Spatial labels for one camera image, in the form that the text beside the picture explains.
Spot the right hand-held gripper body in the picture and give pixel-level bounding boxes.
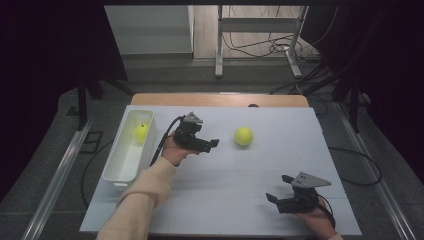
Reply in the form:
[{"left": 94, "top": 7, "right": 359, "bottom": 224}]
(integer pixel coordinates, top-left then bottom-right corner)
[{"left": 275, "top": 171, "right": 333, "bottom": 215}]

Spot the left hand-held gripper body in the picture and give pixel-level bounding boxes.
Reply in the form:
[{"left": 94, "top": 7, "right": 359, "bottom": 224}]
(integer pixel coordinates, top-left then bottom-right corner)
[{"left": 172, "top": 111, "right": 214, "bottom": 154}]

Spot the plain yellow tennis ball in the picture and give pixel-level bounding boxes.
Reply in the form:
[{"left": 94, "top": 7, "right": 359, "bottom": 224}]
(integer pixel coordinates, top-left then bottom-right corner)
[{"left": 233, "top": 126, "right": 254, "bottom": 147}]

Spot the yellow tennis ball black print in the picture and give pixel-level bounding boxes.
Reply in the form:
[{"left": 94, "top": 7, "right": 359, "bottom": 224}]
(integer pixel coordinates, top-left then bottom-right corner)
[{"left": 133, "top": 123, "right": 150, "bottom": 145}]

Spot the white plastic bin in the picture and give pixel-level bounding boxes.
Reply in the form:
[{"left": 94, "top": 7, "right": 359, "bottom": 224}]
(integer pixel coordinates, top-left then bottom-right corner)
[{"left": 102, "top": 108, "right": 158, "bottom": 188}]

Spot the person's left hand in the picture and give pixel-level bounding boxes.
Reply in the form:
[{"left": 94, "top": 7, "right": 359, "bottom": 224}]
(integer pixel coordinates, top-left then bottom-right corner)
[{"left": 160, "top": 130, "right": 202, "bottom": 167}]

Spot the person's right hand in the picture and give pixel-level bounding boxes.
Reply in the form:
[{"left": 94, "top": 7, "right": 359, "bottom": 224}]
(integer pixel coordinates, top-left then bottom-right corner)
[{"left": 293, "top": 196, "right": 336, "bottom": 239}]

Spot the white table sheet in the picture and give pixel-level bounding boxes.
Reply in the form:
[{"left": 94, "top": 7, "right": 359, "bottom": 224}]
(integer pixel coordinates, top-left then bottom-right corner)
[{"left": 79, "top": 105, "right": 363, "bottom": 237}]

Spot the wooden table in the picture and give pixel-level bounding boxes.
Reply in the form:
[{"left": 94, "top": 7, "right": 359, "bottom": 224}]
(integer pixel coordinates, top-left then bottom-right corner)
[{"left": 130, "top": 92, "right": 310, "bottom": 108}]

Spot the dark floor socket plate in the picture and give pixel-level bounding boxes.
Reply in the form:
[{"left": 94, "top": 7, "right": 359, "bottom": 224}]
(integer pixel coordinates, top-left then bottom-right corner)
[{"left": 79, "top": 130, "right": 105, "bottom": 155}]

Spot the black stand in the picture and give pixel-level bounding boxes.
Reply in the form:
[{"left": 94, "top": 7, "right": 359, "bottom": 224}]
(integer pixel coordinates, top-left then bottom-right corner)
[
  {"left": 75, "top": 71, "right": 135, "bottom": 132},
  {"left": 299, "top": 63, "right": 369, "bottom": 134}
]

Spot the white cabinet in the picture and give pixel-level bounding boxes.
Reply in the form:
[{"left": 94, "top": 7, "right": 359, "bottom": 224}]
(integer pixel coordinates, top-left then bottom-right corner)
[{"left": 104, "top": 4, "right": 195, "bottom": 56}]

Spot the dark curtain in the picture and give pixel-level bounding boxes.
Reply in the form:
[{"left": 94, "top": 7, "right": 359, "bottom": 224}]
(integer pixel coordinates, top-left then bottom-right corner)
[
  {"left": 0, "top": 0, "right": 129, "bottom": 203},
  {"left": 301, "top": 0, "right": 424, "bottom": 186}
]

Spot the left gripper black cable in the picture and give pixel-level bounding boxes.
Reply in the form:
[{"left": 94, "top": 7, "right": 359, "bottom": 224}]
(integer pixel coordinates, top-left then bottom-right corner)
[{"left": 148, "top": 115, "right": 186, "bottom": 167}]

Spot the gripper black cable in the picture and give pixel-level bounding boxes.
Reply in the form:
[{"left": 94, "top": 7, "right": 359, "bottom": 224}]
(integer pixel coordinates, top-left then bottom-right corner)
[
  {"left": 316, "top": 193, "right": 336, "bottom": 229},
  {"left": 148, "top": 115, "right": 186, "bottom": 167}
]

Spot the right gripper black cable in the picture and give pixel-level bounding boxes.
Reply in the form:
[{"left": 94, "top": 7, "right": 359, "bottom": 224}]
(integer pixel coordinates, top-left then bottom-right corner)
[{"left": 316, "top": 193, "right": 336, "bottom": 229}]

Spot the metal floor rail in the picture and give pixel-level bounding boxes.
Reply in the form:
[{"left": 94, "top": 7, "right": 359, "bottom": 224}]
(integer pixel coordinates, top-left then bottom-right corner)
[
  {"left": 20, "top": 119, "right": 95, "bottom": 240},
  {"left": 334, "top": 101, "right": 418, "bottom": 240}
]

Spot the black floor cable loop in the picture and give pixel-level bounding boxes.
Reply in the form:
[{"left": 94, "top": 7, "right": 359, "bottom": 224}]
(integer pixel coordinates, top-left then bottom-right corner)
[{"left": 327, "top": 146, "right": 384, "bottom": 187}]

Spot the tangle of floor cables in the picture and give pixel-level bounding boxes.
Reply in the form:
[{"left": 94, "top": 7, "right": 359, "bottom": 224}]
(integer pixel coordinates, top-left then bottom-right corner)
[{"left": 222, "top": 4, "right": 341, "bottom": 64}]

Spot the white metal desk frame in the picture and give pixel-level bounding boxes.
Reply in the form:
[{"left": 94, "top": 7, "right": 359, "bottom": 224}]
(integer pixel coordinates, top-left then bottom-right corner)
[{"left": 214, "top": 4, "right": 310, "bottom": 80}]

